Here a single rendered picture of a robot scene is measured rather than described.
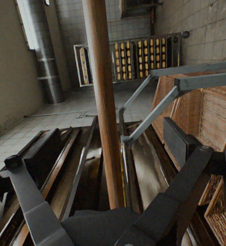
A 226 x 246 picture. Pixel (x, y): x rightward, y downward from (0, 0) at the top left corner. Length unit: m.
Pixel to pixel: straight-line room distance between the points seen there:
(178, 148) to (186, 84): 0.51
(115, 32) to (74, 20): 1.15
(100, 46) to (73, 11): 5.22
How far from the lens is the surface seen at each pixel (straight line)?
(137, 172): 1.17
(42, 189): 1.17
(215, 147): 1.24
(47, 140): 0.19
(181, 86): 0.66
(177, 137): 0.17
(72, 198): 0.82
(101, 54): 0.25
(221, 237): 0.85
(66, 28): 5.44
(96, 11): 0.26
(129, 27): 5.30
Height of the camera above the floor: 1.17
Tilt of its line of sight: 3 degrees up
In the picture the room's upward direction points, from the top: 95 degrees counter-clockwise
